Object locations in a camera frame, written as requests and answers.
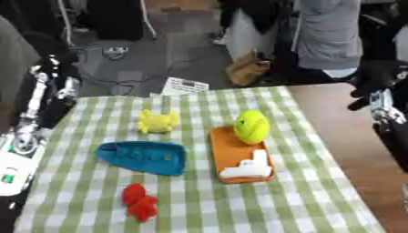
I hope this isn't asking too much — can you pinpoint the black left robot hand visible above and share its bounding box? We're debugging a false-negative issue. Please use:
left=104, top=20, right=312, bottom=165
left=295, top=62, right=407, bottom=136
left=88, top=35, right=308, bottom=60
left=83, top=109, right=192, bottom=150
left=20, top=30, right=83, bottom=129

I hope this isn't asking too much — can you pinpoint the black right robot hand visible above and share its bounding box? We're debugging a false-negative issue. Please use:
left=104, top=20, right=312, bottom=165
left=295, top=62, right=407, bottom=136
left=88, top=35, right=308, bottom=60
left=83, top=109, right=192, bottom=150
left=345, top=58, right=408, bottom=112

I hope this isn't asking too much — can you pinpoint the orange shallow box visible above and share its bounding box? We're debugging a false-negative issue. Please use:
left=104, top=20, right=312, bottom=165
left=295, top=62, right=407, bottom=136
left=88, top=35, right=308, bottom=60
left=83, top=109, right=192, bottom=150
left=209, top=126, right=278, bottom=185

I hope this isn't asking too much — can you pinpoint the black office chair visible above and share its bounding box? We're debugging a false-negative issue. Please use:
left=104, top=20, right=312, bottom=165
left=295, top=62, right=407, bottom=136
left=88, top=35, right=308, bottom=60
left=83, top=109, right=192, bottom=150
left=84, top=0, right=159, bottom=62

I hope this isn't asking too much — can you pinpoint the person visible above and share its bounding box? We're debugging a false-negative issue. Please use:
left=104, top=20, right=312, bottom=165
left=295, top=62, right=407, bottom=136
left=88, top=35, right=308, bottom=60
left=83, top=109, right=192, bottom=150
left=288, top=0, right=365, bottom=80
left=215, top=0, right=295, bottom=62

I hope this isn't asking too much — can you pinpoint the yellow crab toy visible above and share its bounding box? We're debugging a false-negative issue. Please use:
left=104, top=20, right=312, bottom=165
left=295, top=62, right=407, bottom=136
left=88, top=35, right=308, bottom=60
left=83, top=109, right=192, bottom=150
left=135, top=108, right=182, bottom=135

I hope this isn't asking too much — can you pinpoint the white printed card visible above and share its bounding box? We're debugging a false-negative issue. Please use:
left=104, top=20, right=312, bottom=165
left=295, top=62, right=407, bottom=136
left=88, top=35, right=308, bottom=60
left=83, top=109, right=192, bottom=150
left=159, top=76, right=210, bottom=96

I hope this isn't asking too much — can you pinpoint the blue boat-shaped tray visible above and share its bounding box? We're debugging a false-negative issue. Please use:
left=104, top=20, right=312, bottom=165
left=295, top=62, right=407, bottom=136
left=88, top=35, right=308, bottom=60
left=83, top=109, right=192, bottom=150
left=94, top=140, right=190, bottom=177

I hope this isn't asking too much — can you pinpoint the brown bag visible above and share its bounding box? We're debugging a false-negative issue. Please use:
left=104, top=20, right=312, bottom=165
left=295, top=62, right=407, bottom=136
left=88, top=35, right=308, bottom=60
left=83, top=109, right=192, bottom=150
left=224, top=50, right=273, bottom=87

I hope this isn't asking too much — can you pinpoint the yellow-green tennis ball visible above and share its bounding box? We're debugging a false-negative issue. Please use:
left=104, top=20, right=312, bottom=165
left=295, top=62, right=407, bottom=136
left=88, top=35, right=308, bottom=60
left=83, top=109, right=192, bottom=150
left=232, top=109, right=271, bottom=146

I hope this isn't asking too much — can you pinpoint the white boat-shaped toy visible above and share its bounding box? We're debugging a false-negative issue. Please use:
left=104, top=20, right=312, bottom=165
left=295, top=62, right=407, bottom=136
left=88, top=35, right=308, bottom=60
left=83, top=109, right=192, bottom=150
left=218, top=148, right=274, bottom=179

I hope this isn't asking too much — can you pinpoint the red soft toy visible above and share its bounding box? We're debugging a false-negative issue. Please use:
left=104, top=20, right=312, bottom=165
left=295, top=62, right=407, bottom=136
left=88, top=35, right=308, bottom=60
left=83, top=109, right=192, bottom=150
left=119, top=183, right=161, bottom=224

